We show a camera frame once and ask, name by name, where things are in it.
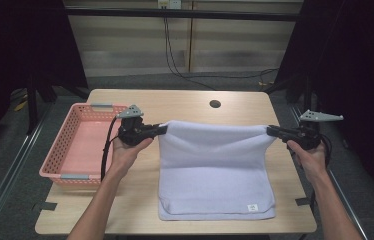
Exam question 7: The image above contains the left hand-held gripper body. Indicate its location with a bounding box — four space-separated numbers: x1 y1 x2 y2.
116 104 150 146

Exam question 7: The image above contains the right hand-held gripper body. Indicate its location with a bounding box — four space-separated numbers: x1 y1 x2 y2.
294 109 345 151

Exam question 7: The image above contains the white printed towel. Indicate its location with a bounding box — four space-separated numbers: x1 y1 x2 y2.
157 119 278 222

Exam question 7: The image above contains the person's right hand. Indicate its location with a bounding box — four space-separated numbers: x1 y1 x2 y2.
286 141 329 184

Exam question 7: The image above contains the person's left hand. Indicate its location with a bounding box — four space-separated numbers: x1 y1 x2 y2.
109 137 155 178

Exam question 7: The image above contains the pink perforated plastic basket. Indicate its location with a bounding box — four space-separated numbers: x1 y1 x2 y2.
38 102 131 187

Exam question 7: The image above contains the dark curtain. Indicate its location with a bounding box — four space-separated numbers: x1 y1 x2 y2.
264 0 374 211
0 0 89 158

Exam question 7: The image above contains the black metal stand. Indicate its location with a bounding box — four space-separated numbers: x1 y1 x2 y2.
24 78 40 135

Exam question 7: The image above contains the yellow floor item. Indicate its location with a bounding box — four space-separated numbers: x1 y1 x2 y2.
13 100 28 112

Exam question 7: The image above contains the black horizontal bar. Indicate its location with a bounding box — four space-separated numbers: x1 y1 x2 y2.
64 7 302 23

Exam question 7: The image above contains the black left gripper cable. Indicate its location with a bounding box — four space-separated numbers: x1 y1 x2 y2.
100 114 120 183

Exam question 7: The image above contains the black wall cable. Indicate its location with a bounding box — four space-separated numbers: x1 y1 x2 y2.
162 16 280 91

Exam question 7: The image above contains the white wall socket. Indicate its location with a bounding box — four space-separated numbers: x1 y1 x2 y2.
157 0 183 10

